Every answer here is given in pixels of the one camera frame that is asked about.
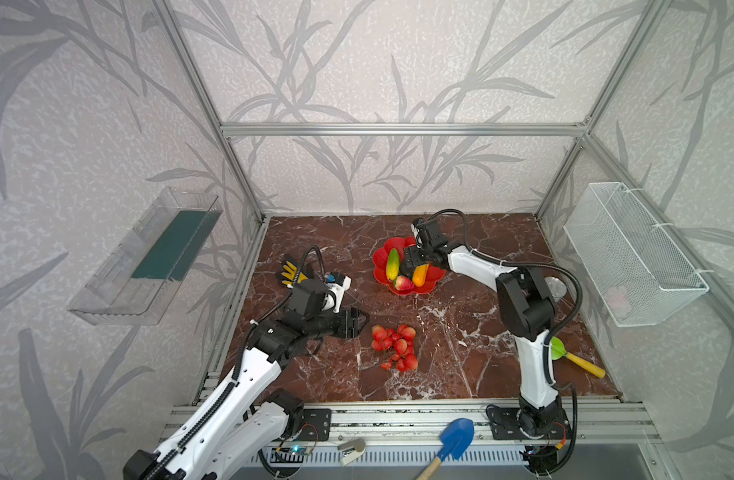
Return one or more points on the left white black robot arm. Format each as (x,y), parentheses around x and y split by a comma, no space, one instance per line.
(230,426)

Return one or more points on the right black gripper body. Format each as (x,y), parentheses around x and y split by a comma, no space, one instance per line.
(415,260)

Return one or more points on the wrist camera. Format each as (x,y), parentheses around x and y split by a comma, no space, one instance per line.
(337,285)
(423,230)

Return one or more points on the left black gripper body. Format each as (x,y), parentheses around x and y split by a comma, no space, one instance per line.
(348,321)

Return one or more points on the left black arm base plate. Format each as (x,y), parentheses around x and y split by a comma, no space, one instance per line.
(309,424)

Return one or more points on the pink object in basket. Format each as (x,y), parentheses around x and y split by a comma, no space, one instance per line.
(618,302)

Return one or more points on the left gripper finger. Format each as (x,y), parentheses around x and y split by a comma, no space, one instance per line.
(353,317)
(348,332)

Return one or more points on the green yellow toy spatula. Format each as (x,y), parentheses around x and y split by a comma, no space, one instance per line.
(559,351)

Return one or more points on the clear plastic wall tray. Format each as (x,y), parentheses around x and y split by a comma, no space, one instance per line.
(135,285)

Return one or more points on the aluminium frame rail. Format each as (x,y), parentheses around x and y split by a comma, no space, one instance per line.
(235,130)

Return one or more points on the red fake grape bunch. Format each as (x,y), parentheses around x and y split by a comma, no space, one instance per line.
(397,347)

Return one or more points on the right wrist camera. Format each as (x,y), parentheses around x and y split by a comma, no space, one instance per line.
(423,230)

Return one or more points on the blue toy shovel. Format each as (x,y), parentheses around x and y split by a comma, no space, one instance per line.
(455,438)

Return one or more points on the red flower-shaped fruit bowl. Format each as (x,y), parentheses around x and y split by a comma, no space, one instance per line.
(380,256)

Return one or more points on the white wire mesh basket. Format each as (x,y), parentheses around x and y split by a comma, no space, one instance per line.
(622,244)

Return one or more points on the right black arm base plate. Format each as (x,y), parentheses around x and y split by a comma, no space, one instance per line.
(522,423)

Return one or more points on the small white clip device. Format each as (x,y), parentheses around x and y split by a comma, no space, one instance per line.
(351,451)

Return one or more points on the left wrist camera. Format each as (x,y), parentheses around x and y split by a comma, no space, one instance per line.
(337,285)

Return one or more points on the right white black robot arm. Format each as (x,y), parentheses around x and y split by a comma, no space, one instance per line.
(526,307)

